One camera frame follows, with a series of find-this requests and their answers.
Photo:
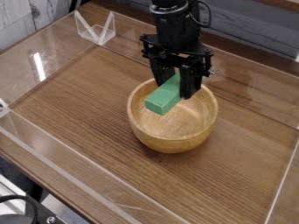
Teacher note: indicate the clear acrylic corner bracket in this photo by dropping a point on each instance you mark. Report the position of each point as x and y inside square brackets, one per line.
[99, 34]

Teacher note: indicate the green rectangular block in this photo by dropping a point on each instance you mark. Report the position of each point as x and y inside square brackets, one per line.
[163, 98]

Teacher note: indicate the brown wooden bowl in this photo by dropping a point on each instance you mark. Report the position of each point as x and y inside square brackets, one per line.
[180, 130]

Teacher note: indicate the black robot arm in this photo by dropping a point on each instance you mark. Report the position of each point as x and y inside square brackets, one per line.
[171, 6]

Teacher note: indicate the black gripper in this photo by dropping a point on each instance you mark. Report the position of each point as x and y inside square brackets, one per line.
[173, 48]

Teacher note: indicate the black metal mount with bolt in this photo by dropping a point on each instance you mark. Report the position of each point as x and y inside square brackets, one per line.
[44, 215]

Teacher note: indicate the clear acrylic tray wall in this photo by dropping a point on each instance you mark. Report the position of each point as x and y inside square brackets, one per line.
[65, 133]

